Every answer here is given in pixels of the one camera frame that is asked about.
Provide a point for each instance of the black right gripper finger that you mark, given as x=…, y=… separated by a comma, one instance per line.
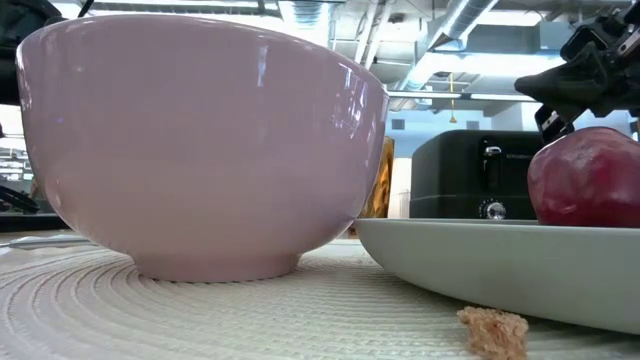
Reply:
x=542, y=127
x=575, y=85

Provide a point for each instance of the red apple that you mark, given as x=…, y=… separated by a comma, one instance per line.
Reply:
x=585, y=180

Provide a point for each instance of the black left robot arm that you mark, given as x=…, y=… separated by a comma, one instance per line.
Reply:
x=20, y=30

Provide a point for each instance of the long ceiling light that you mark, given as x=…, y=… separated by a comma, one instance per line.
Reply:
x=450, y=95

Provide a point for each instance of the black four-slot toaster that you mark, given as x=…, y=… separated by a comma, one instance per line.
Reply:
x=450, y=175

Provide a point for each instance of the grey-green plate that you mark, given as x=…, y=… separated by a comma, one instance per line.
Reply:
x=500, y=265

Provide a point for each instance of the amber plastic cup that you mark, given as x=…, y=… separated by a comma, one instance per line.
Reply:
x=382, y=185

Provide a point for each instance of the brown cereal piece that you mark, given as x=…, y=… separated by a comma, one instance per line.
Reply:
x=495, y=332

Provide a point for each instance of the pale pink bowl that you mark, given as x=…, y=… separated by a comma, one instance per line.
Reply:
x=200, y=150

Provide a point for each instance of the round white woven placemat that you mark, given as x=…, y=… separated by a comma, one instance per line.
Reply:
x=250, y=320

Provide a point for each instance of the silver ventilation duct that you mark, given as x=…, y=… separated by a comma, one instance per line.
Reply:
x=450, y=40

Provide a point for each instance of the black aluminium table frame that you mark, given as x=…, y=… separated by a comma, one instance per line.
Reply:
x=30, y=222

